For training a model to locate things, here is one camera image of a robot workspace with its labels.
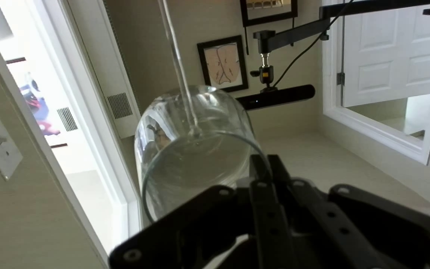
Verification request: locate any large dark picture frame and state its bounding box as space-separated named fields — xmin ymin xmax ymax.
xmin=239 ymin=0 xmax=298 ymax=28

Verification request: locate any square grey wall plate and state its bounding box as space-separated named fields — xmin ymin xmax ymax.
xmin=106 ymin=91 xmax=134 ymax=121

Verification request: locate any white panelled door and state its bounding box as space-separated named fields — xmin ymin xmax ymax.
xmin=340 ymin=0 xmax=430 ymax=109

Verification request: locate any black ball head mount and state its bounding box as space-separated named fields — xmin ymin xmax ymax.
xmin=248 ymin=51 xmax=276 ymax=94

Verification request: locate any black stereo camera bar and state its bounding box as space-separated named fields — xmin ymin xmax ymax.
xmin=233 ymin=83 xmax=318 ymax=112

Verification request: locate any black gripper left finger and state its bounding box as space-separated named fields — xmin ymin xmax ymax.
xmin=107 ymin=152 xmax=295 ymax=269

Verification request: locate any thin black camera cable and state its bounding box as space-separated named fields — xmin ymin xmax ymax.
xmin=270 ymin=0 xmax=357 ymax=91

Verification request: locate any colourful red blue object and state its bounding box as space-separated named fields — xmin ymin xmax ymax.
xmin=18 ymin=73 xmax=61 ymax=137

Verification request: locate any small grey wall plate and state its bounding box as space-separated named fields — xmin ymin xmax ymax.
xmin=55 ymin=106 xmax=79 ymax=133

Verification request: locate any clear water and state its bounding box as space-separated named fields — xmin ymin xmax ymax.
xmin=156 ymin=0 xmax=203 ymax=139

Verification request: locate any sketch picture in dark frame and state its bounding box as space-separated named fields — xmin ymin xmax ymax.
xmin=195 ymin=33 xmax=251 ymax=94

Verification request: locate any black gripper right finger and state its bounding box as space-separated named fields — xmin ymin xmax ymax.
xmin=267 ymin=152 xmax=430 ymax=269

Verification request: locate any clear glass cup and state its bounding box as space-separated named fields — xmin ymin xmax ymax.
xmin=133 ymin=83 xmax=273 ymax=227

